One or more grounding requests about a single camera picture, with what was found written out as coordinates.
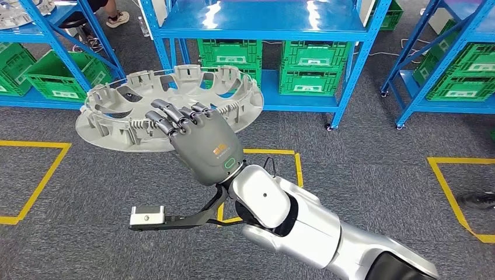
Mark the yellow floor tape square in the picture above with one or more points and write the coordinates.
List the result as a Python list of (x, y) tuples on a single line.
[(464, 160), (297, 170)]

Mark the white table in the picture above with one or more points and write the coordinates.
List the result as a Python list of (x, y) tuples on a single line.
[(365, 11)]

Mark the white furniture panel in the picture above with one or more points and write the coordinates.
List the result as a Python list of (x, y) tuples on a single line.
[(159, 9), (433, 23)]

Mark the clear plastic bottle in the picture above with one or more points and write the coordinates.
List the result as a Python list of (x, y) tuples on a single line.
[(143, 28)]

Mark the blue metal shelf rack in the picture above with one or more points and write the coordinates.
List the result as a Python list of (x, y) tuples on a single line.
[(23, 37), (444, 106), (251, 19)]

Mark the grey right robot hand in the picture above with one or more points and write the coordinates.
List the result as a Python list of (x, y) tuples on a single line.
[(209, 150)]

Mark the black stool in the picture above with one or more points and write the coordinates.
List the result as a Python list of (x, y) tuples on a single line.
[(71, 22)]

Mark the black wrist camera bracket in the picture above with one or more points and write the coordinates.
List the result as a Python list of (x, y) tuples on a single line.
[(185, 222)]

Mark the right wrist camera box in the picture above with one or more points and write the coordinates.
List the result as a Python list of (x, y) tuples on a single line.
[(147, 215)]

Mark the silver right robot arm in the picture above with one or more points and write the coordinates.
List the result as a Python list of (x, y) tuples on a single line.
[(309, 232)]

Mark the silver plastic hubcap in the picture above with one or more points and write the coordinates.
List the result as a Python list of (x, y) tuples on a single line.
[(15, 17), (116, 135)]

